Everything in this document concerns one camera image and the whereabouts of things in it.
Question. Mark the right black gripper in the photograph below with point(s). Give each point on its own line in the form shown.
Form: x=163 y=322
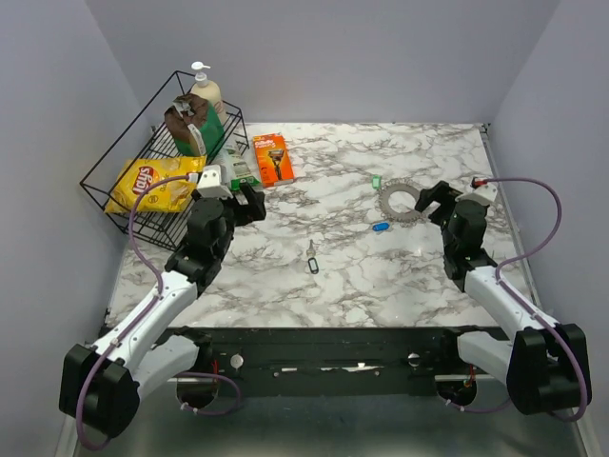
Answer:
x=441 y=192

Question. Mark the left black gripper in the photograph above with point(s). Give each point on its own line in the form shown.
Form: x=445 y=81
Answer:
x=249 y=212

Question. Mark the round metal keyring disc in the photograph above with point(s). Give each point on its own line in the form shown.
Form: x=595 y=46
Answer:
x=397 y=200

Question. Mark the key with green tag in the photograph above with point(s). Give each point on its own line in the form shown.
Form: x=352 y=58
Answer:
x=376 y=181

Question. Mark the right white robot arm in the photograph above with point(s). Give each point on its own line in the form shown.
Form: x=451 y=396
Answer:
x=542 y=363

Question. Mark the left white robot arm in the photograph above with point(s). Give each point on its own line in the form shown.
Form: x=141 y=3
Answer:
x=104 y=383

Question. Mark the orange Gillette razor box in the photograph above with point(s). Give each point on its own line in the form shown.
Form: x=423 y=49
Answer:
x=273 y=160

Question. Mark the white and green packet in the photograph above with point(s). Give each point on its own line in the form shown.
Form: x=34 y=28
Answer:
x=235 y=169

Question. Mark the key with blue tag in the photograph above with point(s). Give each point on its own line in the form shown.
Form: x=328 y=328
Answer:
x=382 y=226

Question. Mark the key with black tag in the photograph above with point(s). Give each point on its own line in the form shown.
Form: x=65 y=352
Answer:
x=311 y=258

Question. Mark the yellow Lays chips bag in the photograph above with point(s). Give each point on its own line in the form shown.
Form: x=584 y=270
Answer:
x=164 y=182

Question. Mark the brown and green bag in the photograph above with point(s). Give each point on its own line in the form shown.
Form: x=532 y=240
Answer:
x=194 y=126

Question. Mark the cream pump lotion bottle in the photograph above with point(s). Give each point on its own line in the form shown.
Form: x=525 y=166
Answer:
x=208 y=89

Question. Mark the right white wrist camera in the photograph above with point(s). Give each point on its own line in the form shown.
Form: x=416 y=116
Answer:
x=483 y=192

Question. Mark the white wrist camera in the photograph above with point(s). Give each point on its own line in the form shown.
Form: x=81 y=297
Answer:
x=212 y=183
x=483 y=192

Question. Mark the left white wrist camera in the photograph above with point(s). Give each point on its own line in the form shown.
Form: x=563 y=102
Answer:
x=212 y=183

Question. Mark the black wire rack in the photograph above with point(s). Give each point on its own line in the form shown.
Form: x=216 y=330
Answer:
x=145 y=137

